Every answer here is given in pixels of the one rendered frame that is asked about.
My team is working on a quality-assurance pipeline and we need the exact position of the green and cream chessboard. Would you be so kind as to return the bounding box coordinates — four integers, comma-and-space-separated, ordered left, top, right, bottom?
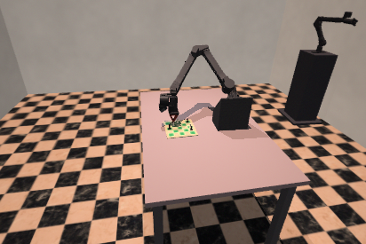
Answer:
163, 119, 198, 138

